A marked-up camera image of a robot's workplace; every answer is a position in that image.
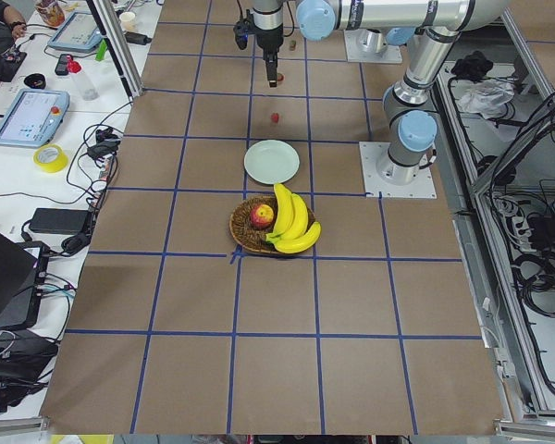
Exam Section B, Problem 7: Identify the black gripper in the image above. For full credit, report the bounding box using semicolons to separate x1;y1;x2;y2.
253;26;282;88

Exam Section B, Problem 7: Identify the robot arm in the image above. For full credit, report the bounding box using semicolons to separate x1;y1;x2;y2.
296;0;508;186

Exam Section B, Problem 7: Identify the light green plate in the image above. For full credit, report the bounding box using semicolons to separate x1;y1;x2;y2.
243;140;300;185

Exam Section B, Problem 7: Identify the paper cup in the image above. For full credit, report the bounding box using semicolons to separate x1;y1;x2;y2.
119;11;137;31

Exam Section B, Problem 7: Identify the red apple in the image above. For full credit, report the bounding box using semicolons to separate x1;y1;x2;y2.
250;203;275;230

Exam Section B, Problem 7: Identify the yellow banana bunch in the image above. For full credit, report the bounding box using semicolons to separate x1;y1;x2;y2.
265;183;322;254

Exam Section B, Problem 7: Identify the wicker basket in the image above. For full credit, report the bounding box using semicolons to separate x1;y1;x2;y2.
229;195;294;256

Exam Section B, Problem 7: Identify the blue teach pendant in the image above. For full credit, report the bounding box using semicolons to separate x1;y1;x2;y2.
0;89;70;148
47;11;102;53

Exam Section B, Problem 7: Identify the clear bottle red cap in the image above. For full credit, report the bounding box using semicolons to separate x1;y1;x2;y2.
67;55;99;101

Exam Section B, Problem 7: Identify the yellow tape roll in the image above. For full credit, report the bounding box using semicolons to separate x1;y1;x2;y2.
33;143;68;174

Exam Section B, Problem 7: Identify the black power adapter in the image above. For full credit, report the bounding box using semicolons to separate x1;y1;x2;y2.
29;208;90;235

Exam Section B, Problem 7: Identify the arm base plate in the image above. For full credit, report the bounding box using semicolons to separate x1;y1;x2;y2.
343;30;402;65
359;142;437;199

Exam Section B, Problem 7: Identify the aluminium frame post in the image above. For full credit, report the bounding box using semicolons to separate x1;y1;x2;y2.
86;0;143;99

